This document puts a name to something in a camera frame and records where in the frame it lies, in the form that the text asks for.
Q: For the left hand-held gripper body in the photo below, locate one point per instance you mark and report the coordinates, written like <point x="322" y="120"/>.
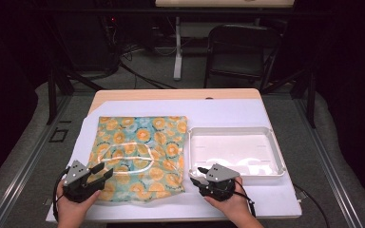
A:
<point x="76" y="172"/>

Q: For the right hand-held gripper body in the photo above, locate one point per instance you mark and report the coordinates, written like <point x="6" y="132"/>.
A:
<point x="220" y="177"/>

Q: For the white plastic tray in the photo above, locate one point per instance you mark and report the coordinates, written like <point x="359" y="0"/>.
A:
<point x="234" y="148"/>

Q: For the orange print cloth bag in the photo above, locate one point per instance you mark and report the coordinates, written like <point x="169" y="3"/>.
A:
<point x="139" y="148"/>

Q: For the person's right hand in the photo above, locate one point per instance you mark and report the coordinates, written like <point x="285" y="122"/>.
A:
<point x="231" y="205"/>

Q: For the person's left hand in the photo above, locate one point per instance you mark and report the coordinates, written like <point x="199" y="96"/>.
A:
<point x="71" y="210"/>

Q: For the white table mat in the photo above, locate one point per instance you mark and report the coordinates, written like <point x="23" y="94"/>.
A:
<point x="177" y="110"/>

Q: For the black metal stand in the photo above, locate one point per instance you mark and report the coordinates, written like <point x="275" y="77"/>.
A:
<point x="52" y="95"/>
<point x="310" y="98"/>

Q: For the dark equipment with red light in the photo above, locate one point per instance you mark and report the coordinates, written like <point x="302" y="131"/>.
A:
<point x="88" y="44"/>

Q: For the white desk leg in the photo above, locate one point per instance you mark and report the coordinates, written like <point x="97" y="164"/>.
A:
<point x="178" y="47"/>

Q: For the black folding chair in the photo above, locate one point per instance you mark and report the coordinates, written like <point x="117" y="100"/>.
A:
<point x="244" y="47"/>

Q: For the black horizontal bar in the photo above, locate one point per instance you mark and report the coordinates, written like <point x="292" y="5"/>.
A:
<point x="107" y="11"/>

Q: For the aluminium floor rail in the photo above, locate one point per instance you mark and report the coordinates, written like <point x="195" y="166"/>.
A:
<point x="28" y="158"/>
<point x="329" y="164"/>

